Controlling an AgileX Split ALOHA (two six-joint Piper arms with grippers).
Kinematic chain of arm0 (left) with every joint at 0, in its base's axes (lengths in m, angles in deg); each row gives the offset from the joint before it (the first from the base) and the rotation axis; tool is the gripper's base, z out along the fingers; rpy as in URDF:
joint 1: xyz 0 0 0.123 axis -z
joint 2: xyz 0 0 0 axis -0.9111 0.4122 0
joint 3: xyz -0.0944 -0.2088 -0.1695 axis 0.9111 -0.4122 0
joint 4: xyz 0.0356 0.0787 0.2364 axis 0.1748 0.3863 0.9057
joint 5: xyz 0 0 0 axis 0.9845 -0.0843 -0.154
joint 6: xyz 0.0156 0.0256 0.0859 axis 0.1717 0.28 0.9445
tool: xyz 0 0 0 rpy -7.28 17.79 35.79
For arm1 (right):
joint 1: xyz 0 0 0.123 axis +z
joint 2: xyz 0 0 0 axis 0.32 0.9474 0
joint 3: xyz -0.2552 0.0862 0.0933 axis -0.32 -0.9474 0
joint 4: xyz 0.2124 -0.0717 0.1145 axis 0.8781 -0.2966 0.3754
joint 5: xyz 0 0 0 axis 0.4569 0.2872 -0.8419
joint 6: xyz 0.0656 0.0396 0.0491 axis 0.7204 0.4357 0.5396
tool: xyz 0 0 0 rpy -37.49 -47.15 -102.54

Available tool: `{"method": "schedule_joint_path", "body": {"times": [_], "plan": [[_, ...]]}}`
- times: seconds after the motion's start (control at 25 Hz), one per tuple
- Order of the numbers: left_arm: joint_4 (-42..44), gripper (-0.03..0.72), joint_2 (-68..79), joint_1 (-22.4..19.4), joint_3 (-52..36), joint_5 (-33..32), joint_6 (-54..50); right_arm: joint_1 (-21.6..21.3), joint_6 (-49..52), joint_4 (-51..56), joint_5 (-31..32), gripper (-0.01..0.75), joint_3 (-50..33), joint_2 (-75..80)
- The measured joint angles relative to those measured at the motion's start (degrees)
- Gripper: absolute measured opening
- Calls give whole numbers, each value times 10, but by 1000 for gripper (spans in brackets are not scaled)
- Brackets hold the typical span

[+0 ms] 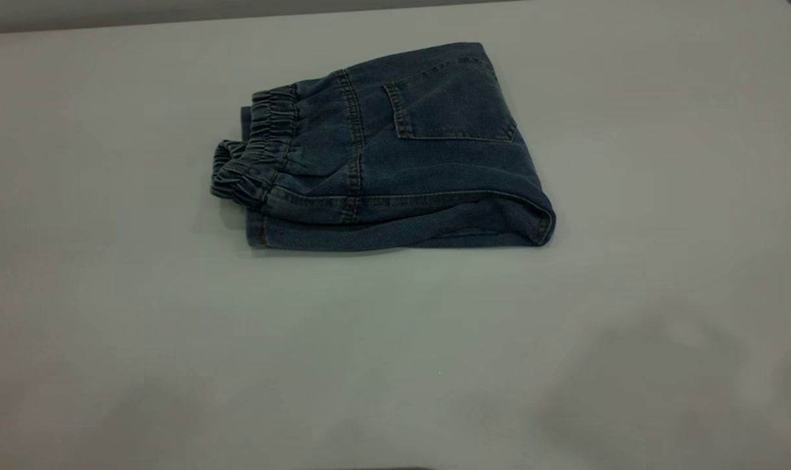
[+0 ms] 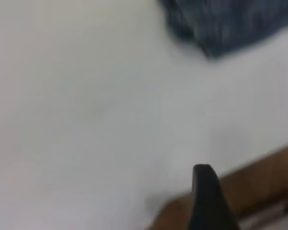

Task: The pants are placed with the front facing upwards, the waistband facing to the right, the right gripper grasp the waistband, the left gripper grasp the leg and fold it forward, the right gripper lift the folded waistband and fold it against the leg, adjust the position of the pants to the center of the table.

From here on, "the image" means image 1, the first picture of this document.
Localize blue denim pants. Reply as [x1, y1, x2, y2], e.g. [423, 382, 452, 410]
[210, 42, 557, 252]

